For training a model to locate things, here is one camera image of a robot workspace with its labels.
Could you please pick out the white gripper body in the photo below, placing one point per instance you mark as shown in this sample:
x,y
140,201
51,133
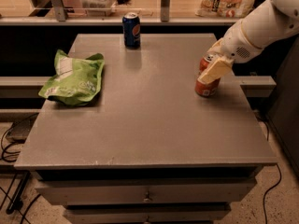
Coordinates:
x,y
235,45

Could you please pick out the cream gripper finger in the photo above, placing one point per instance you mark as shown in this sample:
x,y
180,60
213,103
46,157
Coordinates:
x,y
215,49
214,67

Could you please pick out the orange red soda can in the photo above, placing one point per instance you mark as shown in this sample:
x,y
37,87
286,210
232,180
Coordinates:
x,y
202,89

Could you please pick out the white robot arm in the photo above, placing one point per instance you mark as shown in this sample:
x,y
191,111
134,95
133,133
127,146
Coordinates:
x,y
271,21

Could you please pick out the printed snack bag on shelf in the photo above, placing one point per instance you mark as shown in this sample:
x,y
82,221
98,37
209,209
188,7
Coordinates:
x,y
224,8

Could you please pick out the blue pepsi can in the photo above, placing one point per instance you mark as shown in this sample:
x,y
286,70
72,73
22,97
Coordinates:
x,y
131,30

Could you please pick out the green rice chip bag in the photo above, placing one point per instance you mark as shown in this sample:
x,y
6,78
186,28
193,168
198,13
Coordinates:
x,y
76,82

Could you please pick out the grey drawer cabinet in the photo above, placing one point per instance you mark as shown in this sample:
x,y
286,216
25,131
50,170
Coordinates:
x,y
148,122

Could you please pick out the clear plastic container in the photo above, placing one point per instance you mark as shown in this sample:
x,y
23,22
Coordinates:
x,y
97,8

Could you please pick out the lower drawer with knob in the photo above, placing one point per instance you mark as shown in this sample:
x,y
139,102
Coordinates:
x,y
143,214

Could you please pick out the drawer with knob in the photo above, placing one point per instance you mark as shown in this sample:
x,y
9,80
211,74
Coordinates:
x,y
143,214
145,191

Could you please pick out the upper drawer with knob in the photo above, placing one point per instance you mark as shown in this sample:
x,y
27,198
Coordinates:
x,y
145,191

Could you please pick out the grey power adapter box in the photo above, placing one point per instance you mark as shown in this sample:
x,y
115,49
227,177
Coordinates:
x,y
19,131

